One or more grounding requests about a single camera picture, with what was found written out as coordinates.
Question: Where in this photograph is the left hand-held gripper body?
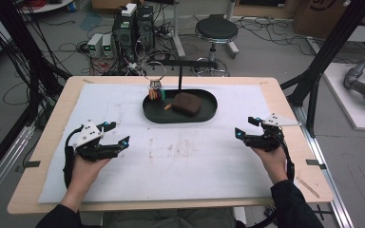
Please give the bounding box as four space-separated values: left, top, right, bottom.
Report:
71 120 122 163

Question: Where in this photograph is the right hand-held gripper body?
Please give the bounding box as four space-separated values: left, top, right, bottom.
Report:
250 112 302 153

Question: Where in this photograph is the black oval tray with hanger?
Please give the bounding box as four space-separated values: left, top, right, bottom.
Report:
142 58 219 124

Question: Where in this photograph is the key ring with coloured tags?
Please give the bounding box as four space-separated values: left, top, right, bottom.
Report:
144 60 167 102

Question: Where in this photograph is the brown pouch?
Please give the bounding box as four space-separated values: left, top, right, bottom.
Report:
171 91 202 118

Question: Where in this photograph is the person's left hand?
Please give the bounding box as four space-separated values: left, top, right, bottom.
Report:
60 154 112 213

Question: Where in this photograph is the person's right hand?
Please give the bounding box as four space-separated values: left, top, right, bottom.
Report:
249 145 289 185

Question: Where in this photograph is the black tape strip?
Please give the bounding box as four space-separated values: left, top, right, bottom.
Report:
14 160 42 174
305 159 328 171

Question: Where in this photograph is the thin wooden stick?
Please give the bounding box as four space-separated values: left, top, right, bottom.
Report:
296 176 321 200

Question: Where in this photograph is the white table mat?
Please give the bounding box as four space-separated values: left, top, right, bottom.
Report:
38 82 276 204

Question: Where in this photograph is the grey power supply unit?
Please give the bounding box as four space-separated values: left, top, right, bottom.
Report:
86 32 105 59
101 33 115 59

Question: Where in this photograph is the white platform board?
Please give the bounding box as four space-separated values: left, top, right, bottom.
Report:
322 62 365 133

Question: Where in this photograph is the person's lap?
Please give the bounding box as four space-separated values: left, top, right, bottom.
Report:
102 206 238 228

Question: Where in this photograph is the black computer tower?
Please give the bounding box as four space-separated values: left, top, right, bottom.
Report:
111 9 138 64
135 5 156 53

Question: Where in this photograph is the black round stool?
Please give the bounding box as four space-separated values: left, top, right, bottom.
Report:
194 13 240 78

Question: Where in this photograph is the white box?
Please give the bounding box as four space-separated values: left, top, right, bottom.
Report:
121 2 138 18

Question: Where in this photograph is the cardboard box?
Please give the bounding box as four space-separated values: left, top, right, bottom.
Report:
292 0 365 40

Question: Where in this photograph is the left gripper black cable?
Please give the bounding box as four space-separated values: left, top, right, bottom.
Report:
62 125 85 190

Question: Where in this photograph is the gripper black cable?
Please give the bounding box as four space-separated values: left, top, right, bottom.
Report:
275 129 297 184
62 125 85 190

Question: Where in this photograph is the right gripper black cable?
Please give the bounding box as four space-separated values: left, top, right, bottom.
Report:
275 129 297 184

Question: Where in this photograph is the aluminium rail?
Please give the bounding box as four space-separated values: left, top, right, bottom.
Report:
291 104 355 228
0 123 36 212

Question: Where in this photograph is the black frame post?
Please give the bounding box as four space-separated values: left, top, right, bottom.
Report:
279 0 365 138

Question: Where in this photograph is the black frame with cables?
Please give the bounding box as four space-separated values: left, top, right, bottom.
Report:
0 0 73 128

